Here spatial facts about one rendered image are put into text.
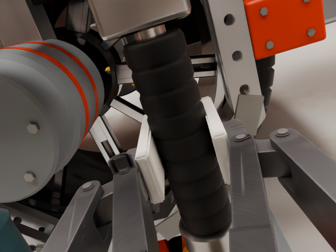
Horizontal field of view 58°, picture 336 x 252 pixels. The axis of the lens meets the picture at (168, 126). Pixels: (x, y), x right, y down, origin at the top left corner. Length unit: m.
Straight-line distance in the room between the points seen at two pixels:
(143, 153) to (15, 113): 0.15
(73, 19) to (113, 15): 0.34
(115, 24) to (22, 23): 0.27
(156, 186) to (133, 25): 0.08
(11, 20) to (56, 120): 0.18
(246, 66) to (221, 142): 0.26
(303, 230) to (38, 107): 1.17
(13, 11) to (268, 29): 0.31
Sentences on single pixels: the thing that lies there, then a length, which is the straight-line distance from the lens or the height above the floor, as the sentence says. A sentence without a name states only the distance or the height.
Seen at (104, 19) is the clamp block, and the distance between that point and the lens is 0.17.
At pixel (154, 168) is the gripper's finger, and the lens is 0.16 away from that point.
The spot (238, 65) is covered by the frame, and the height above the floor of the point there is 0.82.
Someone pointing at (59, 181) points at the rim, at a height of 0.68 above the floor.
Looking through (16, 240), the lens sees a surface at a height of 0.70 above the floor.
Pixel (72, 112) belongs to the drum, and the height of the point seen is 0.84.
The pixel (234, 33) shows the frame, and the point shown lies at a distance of 0.39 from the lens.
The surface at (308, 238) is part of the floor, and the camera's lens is 1.29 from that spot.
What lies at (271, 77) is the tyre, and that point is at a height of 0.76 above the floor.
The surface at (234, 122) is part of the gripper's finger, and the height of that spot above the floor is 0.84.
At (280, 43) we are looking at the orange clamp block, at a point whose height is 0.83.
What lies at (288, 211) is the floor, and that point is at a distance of 1.41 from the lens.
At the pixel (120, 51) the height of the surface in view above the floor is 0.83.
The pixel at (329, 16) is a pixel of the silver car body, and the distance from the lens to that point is 0.97.
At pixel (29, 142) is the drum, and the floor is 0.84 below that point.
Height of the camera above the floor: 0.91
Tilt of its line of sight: 20 degrees down
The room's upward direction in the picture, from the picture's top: 18 degrees counter-clockwise
